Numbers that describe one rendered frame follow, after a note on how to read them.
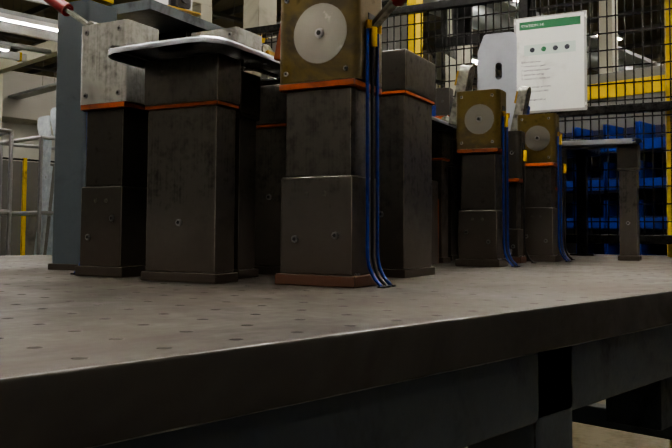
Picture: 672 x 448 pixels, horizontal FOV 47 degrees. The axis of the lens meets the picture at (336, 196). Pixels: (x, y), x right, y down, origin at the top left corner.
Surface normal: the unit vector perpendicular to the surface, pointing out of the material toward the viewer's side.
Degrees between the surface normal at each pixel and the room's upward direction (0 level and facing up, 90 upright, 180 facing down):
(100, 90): 90
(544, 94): 90
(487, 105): 90
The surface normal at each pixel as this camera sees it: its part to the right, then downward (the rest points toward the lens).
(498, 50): -0.47, -0.04
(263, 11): 0.72, -0.03
